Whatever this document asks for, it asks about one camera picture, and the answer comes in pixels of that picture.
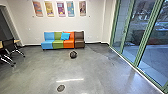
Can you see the black plastic trash bag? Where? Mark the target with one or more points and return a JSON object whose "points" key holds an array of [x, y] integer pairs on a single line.
{"points": [[73, 54]]}

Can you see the brown sofa seat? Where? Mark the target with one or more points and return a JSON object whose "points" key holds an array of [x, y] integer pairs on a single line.
{"points": [[79, 41]]}

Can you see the orange sofa seat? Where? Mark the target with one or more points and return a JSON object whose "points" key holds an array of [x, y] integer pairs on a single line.
{"points": [[68, 43]]}

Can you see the light blue cushion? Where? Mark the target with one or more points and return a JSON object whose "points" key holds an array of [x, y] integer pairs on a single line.
{"points": [[65, 36]]}

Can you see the green sofa seat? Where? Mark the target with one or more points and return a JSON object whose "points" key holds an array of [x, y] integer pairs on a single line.
{"points": [[57, 43]]}

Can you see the blue sofa seat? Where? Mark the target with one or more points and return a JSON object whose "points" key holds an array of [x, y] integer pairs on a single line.
{"points": [[47, 44]]}

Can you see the light blue wall poster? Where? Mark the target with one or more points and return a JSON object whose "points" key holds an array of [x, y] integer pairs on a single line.
{"points": [[70, 8]]}

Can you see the pink purple wall poster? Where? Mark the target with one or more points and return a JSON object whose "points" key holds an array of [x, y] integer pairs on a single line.
{"points": [[61, 9]]}

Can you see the yellow wall poster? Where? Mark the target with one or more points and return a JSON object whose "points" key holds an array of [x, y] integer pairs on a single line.
{"points": [[49, 9]]}

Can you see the orange red wall poster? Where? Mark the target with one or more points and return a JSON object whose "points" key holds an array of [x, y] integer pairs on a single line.
{"points": [[38, 8]]}

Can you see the green glass door frame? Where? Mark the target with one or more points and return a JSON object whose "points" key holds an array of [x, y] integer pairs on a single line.
{"points": [[145, 30]]}

